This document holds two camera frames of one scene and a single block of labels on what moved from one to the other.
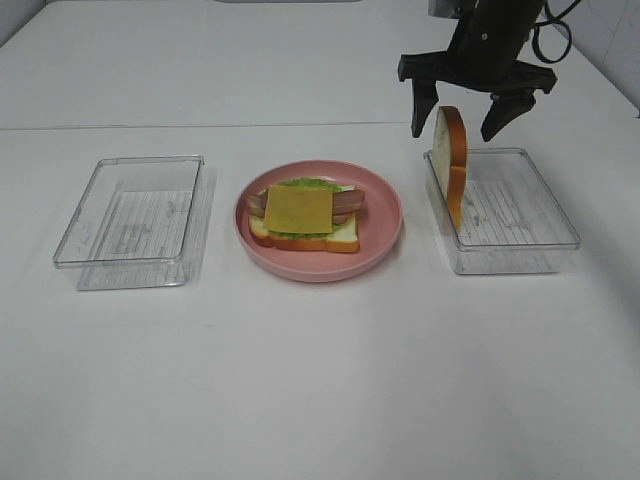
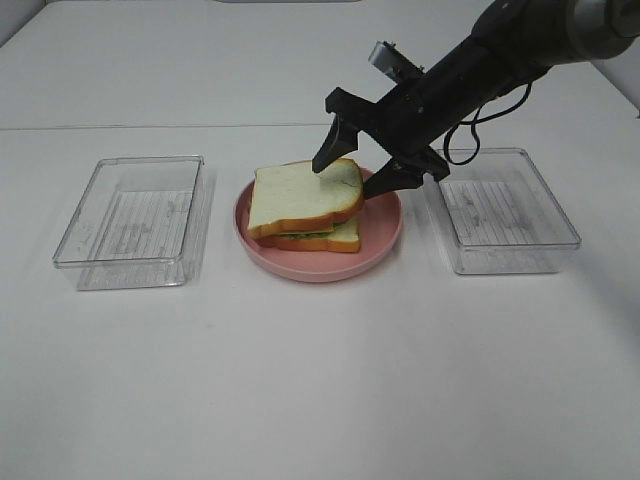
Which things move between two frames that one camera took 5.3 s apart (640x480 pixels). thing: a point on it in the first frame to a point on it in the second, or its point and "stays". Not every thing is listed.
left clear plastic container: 137,224 stays
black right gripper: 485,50 to 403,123
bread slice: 449,155 to 292,198
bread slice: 342,239 stays
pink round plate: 380,223 stays
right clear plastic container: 512,220 stays
